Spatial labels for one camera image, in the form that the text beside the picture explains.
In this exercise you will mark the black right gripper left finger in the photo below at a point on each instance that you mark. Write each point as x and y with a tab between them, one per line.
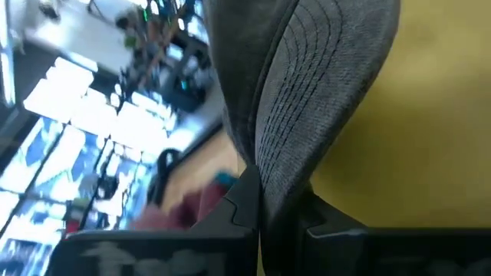
241	211

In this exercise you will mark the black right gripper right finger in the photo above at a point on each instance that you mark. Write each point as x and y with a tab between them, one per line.
322	218

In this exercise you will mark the maroon red cloth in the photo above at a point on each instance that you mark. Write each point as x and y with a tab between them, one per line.
184	212

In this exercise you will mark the dark grey cap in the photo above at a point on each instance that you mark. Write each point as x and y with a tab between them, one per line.
307	96

